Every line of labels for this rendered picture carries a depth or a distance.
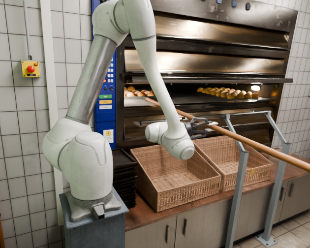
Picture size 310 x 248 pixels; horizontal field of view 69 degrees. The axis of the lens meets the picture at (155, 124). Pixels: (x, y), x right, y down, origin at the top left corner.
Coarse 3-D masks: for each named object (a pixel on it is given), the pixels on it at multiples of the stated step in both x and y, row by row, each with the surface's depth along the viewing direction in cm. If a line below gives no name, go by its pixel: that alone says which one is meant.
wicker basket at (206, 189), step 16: (144, 160) 187; (160, 160) 194; (176, 160) 202; (192, 160) 199; (144, 176) 162; (160, 176) 194; (176, 176) 196; (192, 176) 198; (208, 176) 183; (144, 192) 165; (160, 192) 146; (176, 192) 153; (192, 192) 161; (208, 192) 169; (160, 208) 150
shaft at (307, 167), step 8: (184, 112) 157; (216, 128) 127; (232, 136) 116; (240, 136) 113; (248, 144) 107; (256, 144) 104; (264, 152) 100; (272, 152) 97; (280, 152) 95; (288, 160) 90; (296, 160) 88; (304, 168) 85
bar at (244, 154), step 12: (156, 120) 146; (180, 120) 154; (228, 120) 173; (276, 132) 190; (240, 144) 164; (288, 144) 181; (240, 156) 163; (240, 168) 164; (240, 180) 165; (276, 180) 192; (240, 192) 169; (276, 192) 193; (276, 204) 197; (228, 228) 180; (228, 240) 181; (264, 240) 208
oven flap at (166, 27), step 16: (160, 16) 170; (176, 16) 176; (160, 32) 169; (176, 32) 175; (192, 32) 182; (208, 32) 190; (224, 32) 198; (240, 32) 207; (256, 32) 217; (272, 32) 228; (272, 48) 225; (288, 48) 234
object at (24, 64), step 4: (20, 60) 130; (24, 60) 130; (28, 60) 131; (32, 60) 133; (36, 60) 137; (24, 64) 130; (28, 64) 131; (32, 64) 132; (24, 68) 131; (36, 68) 133; (24, 72) 131; (28, 72) 132; (36, 72) 134; (40, 72) 135; (24, 76) 132; (28, 76) 133; (32, 76) 134; (36, 76) 134; (40, 76) 136
